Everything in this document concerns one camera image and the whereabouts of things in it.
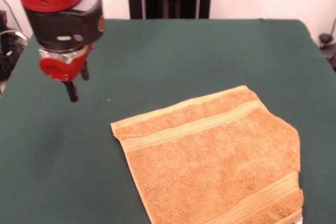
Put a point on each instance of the orange terry towel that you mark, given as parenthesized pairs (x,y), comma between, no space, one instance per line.
(210,161)

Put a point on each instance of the dark green table cloth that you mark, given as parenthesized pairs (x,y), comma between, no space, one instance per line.
(183,51)

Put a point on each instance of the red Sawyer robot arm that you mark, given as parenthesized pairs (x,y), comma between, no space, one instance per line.
(57,11)

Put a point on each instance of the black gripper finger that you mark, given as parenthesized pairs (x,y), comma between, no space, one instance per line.
(71,93)
(85,72)

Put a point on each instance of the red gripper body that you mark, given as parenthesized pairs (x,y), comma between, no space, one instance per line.
(65,69)

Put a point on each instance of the small black adapter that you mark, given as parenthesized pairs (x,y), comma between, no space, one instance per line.
(325,39)

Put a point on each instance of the black device with red light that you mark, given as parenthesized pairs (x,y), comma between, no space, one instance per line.
(2,19)

